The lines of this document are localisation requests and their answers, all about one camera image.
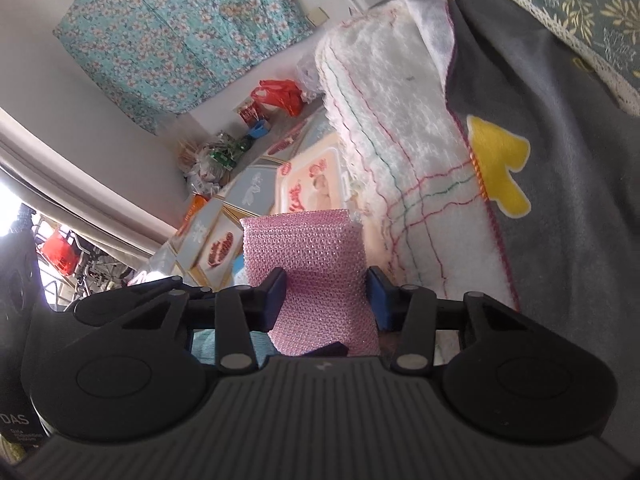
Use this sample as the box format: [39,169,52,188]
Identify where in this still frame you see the fruit-print tablecloth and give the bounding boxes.
[160,110,381,291]

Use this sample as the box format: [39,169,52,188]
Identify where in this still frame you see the grey cloth with yellow print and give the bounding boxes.
[400,0,640,441]

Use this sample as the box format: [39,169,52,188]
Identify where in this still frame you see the red paper cup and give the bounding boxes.
[236,99,261,126]

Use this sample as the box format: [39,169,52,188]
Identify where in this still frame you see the clear plastic bag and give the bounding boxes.
[295,52,326,103]

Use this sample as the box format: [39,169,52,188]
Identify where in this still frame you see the white fluffy towel coloured lines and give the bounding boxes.
[314,12,516,301]

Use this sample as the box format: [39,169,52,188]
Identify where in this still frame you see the teal floral cloth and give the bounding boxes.
[52,0,316,136]

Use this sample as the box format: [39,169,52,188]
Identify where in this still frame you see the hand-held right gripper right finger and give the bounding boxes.
[367,266,543,377]

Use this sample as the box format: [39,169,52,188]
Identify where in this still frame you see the green leaf-print cushion lace trim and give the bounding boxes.
[450,0,640,116]

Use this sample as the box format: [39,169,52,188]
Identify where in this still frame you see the pink mesh sponge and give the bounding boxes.
[240,208,381,358]

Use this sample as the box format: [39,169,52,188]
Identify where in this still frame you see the red plastic bag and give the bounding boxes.
[250,79,306,117]

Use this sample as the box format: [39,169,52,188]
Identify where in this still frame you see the orange packet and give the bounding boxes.
[175,194,208,233]

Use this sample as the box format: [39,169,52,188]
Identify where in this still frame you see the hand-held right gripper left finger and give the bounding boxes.
[74,267,288,375]

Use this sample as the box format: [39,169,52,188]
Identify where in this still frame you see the baby wet wipes pack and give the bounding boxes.
[272,147,371,221]

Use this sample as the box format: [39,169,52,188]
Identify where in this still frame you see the red hanging bag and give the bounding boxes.
[40,227,81,276]

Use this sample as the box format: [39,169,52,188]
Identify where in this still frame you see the pile of snack bags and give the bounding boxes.
[175,130,251,196]

